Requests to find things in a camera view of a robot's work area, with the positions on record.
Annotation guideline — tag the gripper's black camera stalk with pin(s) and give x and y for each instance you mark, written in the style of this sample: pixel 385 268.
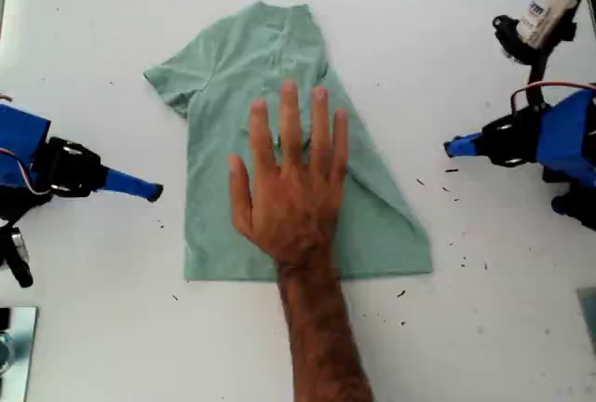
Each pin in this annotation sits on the gripper's black camera stalk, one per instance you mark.
pixel 535 67
pixel 23 209

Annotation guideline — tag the green t-shirt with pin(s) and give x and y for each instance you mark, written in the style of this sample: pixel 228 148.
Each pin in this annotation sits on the green t-shirt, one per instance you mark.
pixel 219 71

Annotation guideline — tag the steel post plate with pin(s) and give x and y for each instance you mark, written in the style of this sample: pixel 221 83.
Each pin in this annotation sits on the steel post plate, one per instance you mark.
pixel 23 351

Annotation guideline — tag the person's hand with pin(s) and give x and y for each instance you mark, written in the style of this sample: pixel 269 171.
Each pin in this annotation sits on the person's hand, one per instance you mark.
pixel 288 206

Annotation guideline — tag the gripper's black camera box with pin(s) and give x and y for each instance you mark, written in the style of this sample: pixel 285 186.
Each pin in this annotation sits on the gripper's black camera box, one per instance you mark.
pixel 16 253

